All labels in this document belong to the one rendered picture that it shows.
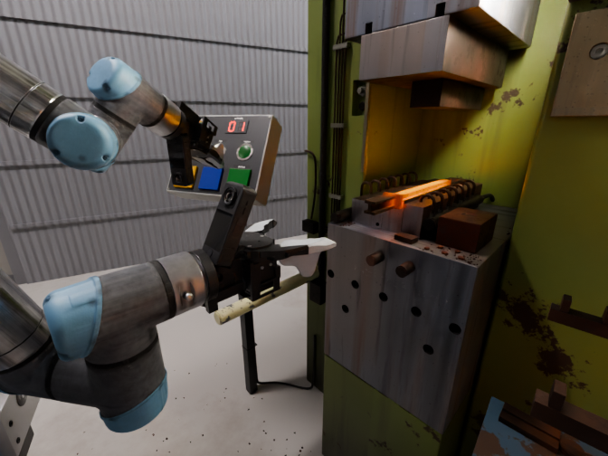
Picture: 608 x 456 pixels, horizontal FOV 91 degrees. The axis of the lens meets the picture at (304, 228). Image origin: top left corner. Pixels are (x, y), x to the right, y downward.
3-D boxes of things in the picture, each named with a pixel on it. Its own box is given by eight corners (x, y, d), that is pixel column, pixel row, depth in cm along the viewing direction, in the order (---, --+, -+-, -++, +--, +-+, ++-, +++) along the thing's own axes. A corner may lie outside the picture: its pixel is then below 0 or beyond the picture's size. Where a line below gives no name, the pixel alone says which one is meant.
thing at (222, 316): (222, 329, 89) (220, 315, 87) (213, 322, 92) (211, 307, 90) (322, 279, 118) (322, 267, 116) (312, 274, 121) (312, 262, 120)
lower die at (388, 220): (419, 239, 70) (423, 204, 67) (350, 221, 84) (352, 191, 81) (478, 206, 98) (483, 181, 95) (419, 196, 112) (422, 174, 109)
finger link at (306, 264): (334, 270, 49) (278, 273, 48) (336, 236, 47) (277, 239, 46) (339, 279, 46) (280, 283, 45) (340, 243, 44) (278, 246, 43)
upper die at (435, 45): (441, 71, 59) (450, 14, 56) (358, 80, 72) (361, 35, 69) (501, 88, 86) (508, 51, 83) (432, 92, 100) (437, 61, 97)
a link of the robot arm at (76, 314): (56, 346, 34) (34, 280, 31) (157, 308, 41) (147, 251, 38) (68, 388, 29) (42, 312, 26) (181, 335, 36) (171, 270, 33)
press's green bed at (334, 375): (417, 551, 87) (441, 436, 71) (320, 453, 112) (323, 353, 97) (480, 423, 124) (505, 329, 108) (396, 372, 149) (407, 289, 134)
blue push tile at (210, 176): (217, 190, 93) (222, 167, 94) (197, 188, 95) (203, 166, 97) (220, 192, 94) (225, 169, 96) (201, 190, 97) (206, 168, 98)
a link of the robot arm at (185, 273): (147, 251, 38) (173, 273, 33) (183, 242, 41) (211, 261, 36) (156, 302, 41) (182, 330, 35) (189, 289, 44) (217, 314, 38)
